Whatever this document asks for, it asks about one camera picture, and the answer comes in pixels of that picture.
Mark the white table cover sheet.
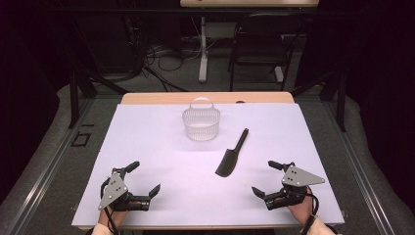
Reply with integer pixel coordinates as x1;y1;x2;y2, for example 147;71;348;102
70;102;346;228

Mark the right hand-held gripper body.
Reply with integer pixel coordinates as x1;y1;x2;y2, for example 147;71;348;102
263;162;326;212

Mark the aluminium floor rail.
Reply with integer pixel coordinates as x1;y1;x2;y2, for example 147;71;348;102
6;97;96;235
321;99;397;235

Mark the person's right hand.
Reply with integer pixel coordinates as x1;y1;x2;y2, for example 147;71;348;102
287;186;317;227

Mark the person's left hand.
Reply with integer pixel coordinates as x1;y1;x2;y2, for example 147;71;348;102
98;208;129;229

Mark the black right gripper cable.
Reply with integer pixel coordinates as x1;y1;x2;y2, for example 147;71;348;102
300;190;320;235

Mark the white desk leg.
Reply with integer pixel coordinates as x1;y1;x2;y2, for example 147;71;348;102
198;16;209;84

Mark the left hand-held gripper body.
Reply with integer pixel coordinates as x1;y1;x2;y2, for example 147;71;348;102
98;166;152;212

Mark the wooden background desk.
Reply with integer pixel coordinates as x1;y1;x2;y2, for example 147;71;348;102
179;0;320;9

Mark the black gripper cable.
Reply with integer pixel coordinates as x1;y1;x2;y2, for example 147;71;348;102
100;177;121;235
300;190;320;235

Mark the black metal stand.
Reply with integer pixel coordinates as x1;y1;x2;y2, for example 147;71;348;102
289;70;347;133
67;70;130;129

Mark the white desk foot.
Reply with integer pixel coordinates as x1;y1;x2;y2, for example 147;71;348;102
273;66;285;83

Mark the white plastic basket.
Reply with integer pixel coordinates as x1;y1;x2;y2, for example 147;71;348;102
181;96;222;142

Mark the black spatula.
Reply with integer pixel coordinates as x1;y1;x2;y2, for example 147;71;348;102
214;127;250;178

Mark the black folding chair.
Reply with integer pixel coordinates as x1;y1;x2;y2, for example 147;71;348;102
227;13;306;93

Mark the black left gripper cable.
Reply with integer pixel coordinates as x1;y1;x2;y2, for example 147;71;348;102
100;177;121;235

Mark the tangle of floor cables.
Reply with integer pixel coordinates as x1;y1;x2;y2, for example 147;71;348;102
123;19;204;93

